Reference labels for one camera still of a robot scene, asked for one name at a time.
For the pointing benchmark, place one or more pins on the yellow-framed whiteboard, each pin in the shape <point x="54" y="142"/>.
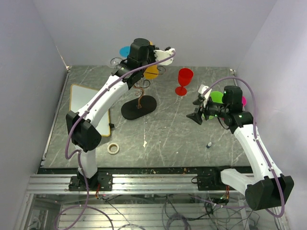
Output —
<point x="80" y="96"/>

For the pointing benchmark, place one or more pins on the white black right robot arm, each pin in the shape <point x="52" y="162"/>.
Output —
<point x="268" y="187"/>

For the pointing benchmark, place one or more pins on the blue plastic wine glass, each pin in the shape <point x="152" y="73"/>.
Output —
<point x="124" y="51"/>

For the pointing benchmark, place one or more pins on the masking tape roll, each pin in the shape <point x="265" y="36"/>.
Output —
<point x="113" y="148"/>

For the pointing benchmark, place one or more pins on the green plastic wine glass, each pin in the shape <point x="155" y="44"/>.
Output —
<point x="215" y="96"/>

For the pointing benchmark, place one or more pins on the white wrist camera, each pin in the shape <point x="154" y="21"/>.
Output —
<point x="204" y="94"/>
<point x="164" y="57"/>

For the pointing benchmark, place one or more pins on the pink plastic wine glass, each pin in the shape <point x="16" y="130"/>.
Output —
<point x="243" y="100"/>

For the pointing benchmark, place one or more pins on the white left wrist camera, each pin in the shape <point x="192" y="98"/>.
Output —
<point x="164" y="57"/>

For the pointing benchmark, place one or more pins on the clear wine glass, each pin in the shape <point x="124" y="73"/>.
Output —
<point x="115" y="61"/>

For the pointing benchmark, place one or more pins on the small blue-capped bottle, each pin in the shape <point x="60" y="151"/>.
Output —
<point x="209" y="145"/>

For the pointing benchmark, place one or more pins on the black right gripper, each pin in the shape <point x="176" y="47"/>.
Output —
<point x="196" y="116"/>

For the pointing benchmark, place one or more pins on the copper wire wine glass rack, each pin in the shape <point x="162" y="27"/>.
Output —
<point x="144" y="104"/>

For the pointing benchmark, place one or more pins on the red plastic wine glass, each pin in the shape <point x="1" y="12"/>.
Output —
<point x="185" y="76"/>

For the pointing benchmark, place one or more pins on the orange plastic wine glass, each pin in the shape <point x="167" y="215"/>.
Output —
<point x="151" y="72"/>

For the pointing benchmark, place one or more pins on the aluminium mounting rail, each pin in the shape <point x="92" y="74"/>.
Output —
<point x="172" y="180"/>

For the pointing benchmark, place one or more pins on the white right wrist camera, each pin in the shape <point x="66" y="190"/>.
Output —
<point x="204" y="94"/>

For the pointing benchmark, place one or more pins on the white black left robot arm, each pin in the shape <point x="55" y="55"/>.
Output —
<point x="83" y="136"/>

